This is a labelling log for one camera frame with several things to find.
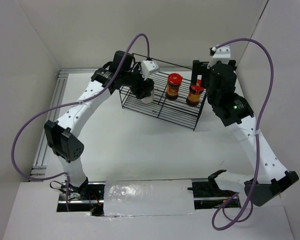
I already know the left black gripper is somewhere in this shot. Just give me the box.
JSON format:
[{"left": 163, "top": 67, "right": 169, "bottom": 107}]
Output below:
[{"left": 120, "top": 61, "right": 154, "bottom": 99}]

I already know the black-cap shaker bottle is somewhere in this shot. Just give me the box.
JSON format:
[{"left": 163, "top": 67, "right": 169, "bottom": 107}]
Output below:
[{"left": 141, "top": 88, "right": 155, "bottom": 104}]

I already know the red-lid sauce jar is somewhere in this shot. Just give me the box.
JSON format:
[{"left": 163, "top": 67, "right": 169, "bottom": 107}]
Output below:
[
  {"left": 186, "top": 85, "right": 205, "bottom": 107},
  {"left": 165, "top": 73, "right": 183, "bottom": 101}
]

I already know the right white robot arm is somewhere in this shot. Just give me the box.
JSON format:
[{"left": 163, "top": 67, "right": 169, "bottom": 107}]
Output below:
[{"left": 191, "top": 60, "right": 299, "bottom": 207}]

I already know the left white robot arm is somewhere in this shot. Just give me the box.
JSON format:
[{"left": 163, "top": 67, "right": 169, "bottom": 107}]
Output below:
[{"left": 44, "top": 50, "right": 159, "bottom": 200}]

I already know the white glossy front panel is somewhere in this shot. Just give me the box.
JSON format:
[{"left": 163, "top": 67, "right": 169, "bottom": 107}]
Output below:
[{"left": 103, "top": 179, "right": 196, "bottom": 217}]

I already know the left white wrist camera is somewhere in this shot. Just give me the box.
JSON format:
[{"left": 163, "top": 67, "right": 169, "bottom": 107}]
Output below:
[{"left": 140, "top": 60, "right": 160, "bottom": 80}]

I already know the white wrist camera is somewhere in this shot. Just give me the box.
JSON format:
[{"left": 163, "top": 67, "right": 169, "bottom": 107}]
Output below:
[
  {"left": 207, "top": 44, "right": 231, "bottom": 69},
  {"left": 140, "top": 60, "right": 160, "bottom": 80}
]

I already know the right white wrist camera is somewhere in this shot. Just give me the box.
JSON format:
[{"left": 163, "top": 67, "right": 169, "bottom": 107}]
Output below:
[{"left": 207, "top": 44, "right": 231, "bottom": 69}]

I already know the black wire shelf rack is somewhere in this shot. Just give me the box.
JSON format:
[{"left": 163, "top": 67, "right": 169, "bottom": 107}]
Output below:
[{"left": 119, "top": 58, "right": 206, "bottom": 131}]

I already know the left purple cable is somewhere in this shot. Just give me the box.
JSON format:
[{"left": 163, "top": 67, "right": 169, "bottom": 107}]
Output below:
[{"left": 11, "top": 33, "right": 151, "bottom": 213}]

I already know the purple cable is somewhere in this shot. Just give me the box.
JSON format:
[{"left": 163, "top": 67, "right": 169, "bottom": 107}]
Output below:
[
  {"left": 11, "top": 33, "right": 151, "bottom": 213},
  {"left": 211, "top": 37, "right": 275, "bottom": 230}
]

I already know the silver aluminium rail frame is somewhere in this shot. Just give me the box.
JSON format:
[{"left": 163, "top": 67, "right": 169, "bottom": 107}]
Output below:
[{"left": 28, "top": 66, "right": 237, "bottom": 183}]

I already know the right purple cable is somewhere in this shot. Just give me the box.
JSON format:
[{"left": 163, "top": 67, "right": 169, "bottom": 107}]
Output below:
[{"left": 211, "top": 37, "right": 275, "bottom": 230}]

